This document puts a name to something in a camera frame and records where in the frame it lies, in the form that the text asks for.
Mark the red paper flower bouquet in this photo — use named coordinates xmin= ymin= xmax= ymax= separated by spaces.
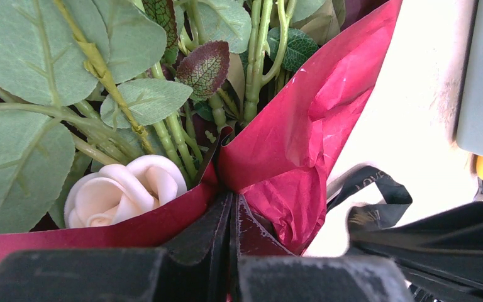
xmin=0 ymin=1 xmax=402 ymax=261

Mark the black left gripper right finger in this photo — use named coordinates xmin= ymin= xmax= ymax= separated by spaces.
xmin=230 ymin=193 xmax=413 ymax=301

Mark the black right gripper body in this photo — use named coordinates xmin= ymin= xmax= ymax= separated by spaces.
xmin=349 ymin=202 xmax=483 ymax=301

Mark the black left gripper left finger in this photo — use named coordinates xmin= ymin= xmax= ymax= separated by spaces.
xmin=0 ymin=193 xmax=233 ymax=301

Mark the black printed ribbon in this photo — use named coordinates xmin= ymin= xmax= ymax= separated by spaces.
xmin=327 ymin=165 xmax=413 ymax=234

